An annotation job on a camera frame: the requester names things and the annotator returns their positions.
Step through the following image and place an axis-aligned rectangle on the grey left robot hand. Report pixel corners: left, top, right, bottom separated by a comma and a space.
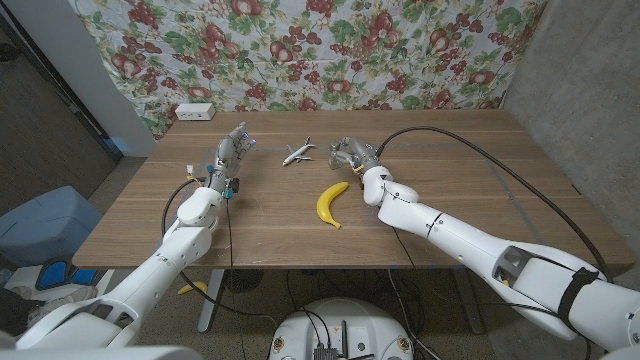
205, 121, 257, 200

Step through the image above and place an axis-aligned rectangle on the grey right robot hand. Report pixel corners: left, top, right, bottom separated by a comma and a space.
328, 137, 381, 174

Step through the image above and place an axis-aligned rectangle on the white toy airplane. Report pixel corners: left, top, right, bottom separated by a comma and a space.
282, 136, 317, 167

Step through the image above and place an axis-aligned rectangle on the yellow banana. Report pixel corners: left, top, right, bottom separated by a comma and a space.
315, 181, 350, 231

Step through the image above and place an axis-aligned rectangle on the white power strip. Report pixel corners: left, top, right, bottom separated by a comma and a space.
174, 102, 217, 122

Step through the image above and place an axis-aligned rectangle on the floral fruit print backdrop cloth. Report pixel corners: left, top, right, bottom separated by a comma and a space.
69, 0, 549, 141

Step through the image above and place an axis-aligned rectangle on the black round floor fan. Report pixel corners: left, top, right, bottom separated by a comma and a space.
223, 268, 265, 294

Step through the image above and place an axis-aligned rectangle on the small yellow floor object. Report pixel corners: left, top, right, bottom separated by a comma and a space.
177, 280, 209, 296

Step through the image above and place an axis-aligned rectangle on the white table leg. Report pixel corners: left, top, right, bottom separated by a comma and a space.
197, 268, 226, 335

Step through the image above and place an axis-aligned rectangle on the white robot torso base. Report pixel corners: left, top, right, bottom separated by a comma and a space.
268, 297, 415, 360

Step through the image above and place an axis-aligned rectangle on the grey table leg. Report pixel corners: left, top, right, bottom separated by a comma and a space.
449, 268, 486, 335

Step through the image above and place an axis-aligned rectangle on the blue-grey plastic bin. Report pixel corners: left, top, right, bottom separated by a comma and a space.
0, 185, 104, 269

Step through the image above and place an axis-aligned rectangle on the blue padded black item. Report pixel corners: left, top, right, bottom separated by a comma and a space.
35, 257, 99, 291

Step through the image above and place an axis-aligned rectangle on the grey sneaker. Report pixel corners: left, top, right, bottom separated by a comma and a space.
19, 284, 99, 326

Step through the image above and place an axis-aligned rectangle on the black bag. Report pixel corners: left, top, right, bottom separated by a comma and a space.
0, 287, 34, 336

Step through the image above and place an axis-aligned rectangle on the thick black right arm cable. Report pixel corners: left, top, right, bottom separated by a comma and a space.
375, 125, 614, 284

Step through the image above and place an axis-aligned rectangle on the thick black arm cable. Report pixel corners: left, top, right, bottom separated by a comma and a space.
375, 125, 614, 284
160, 177, 279, 321

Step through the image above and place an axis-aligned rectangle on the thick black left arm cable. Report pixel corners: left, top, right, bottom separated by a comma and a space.
160, 177, 279, 321

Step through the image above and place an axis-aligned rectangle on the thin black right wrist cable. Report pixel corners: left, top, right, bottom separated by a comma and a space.
390, 225, 419, 271

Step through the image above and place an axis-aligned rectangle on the black door frame strip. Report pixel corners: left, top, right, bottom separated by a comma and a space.
0, 9, 125, 164

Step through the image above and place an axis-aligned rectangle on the black velcro arm strap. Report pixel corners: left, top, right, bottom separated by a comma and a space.
557, 267, 601, 331

